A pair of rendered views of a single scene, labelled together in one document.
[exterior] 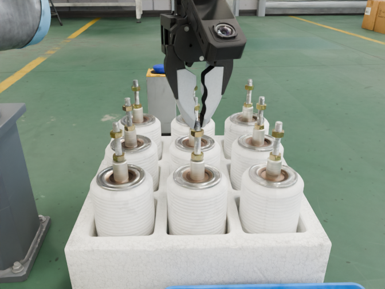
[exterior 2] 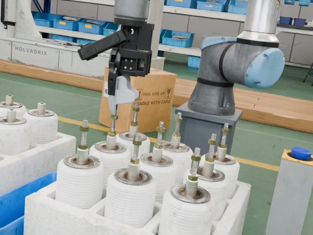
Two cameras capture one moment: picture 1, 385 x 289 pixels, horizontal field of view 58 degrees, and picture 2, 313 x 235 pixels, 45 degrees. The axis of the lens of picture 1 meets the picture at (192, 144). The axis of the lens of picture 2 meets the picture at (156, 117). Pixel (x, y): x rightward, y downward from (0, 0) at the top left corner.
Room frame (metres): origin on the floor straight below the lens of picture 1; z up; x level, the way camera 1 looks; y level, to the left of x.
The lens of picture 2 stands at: (0.88, -0.74, 0.55)
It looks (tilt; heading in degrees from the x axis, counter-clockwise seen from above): 14 degrees down; 113
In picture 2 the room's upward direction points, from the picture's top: 8 degrees clockwise
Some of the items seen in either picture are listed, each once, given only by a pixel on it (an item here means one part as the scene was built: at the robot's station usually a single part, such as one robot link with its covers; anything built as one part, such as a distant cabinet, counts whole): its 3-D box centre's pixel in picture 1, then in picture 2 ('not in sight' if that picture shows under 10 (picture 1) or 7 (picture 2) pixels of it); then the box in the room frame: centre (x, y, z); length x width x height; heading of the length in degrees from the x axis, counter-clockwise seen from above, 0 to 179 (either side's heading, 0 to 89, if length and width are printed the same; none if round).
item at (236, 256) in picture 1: (194, 214); (147, 224); (0.58, 0.00, 0.09); 0.39 x 0.39 x 0.18; 2
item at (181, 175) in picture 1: (197, 176); (110, 147); (0.46, -0.01, 0.25); 0.08 x 0.08 x 0.01
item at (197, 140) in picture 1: (197, 144); (112, 125); (0.46, -0.01, 0.31); 0.01 x 0.01 x 0.08
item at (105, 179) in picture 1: (121, 177); (132, 136); (0.46, 0.11, 0.25); 0.08 x 0.08 x 0.01
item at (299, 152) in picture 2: (161, 69); (300, 154); (0.87, 0.08, 0.32); 0.04 x 0.04 x 0.02
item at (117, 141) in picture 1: (117, 146); (135, 116); (0.46, 0.11, 0.31); 0.01 x 0.01 x 0.08
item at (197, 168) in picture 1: (197, 168); (111, 142); (0.46, -0.01, 0.26); 0.02 x 0.02 x 0.03
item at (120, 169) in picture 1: (120, 170); (133, 131); (0.46, 0.11, 0.26); 0.02 x 0.02 x 0.03
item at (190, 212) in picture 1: (196, 223); (106, 183); (0.46, -0.01, 0.16); 0.10 x 0.10 x 0.18
